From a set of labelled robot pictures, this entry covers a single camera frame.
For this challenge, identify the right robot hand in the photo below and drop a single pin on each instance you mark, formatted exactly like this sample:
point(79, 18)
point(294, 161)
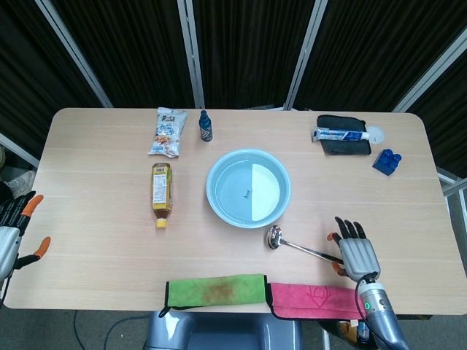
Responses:
point(359, 255)

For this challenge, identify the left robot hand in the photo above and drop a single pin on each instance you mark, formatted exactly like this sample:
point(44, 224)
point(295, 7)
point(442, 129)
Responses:
point(9, 233)

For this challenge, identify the metal ladle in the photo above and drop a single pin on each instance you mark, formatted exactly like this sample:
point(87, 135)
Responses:
point(275, 237)

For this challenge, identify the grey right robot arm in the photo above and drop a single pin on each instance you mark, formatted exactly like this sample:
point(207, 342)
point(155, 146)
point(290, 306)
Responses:
point(381, 313)

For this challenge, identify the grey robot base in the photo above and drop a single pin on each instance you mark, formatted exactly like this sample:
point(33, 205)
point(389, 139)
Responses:
point(219, 331)

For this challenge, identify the light blue bowl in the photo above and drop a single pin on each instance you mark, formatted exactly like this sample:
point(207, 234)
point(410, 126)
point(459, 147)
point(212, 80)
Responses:
point(237, 189)

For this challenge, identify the white shoe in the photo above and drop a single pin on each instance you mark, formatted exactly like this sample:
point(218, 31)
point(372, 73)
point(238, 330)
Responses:
point(22, 182)

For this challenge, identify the pink cloth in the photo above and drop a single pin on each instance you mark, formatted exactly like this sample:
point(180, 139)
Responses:
point(310, 299)

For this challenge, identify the blue toy brick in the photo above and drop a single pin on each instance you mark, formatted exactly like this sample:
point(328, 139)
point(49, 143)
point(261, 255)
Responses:
point(386, 164)

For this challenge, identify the dark grey folded cloth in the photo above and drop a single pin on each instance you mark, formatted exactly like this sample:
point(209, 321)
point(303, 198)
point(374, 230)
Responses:
point(346, 147)

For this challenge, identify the white round lid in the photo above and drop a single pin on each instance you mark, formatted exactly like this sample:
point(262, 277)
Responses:
point(377, 134)

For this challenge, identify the blue white toothpaste tube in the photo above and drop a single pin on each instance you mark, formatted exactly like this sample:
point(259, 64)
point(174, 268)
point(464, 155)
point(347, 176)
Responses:
point(339, 134)

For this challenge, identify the green stained cloth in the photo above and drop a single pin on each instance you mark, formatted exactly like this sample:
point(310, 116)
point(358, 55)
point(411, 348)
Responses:
point(215, 289)

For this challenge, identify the tea bottle yellow cap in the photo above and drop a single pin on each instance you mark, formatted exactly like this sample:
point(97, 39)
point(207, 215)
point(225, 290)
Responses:
point(161, 189)

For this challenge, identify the white snack bag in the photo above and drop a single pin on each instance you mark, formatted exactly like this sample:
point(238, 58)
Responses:
point(168, 133)

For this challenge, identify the dark blue spray bottle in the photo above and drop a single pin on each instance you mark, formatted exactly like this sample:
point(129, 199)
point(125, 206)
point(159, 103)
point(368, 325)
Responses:
point(205, 127)

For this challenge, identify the white screen frame post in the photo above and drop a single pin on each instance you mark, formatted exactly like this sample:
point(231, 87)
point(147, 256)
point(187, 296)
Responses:
point(305, 54)
point(22, 151)
point(74, 54)
point(191, 54)
point(430, 73)

